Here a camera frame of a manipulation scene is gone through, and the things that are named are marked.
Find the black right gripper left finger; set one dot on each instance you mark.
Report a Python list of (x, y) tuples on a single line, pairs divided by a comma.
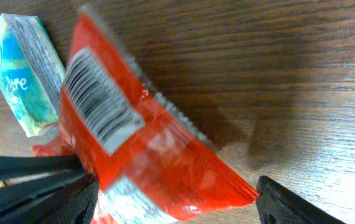
[(68, 193)]

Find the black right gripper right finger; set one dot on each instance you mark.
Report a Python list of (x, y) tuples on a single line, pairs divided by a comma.
[(276, 204)]

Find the red candy bag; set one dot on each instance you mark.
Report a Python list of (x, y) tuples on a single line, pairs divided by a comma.
[(152, 164)]

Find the green tissue pack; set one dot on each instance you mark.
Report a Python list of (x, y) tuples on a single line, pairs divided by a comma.
[(31, 73)]

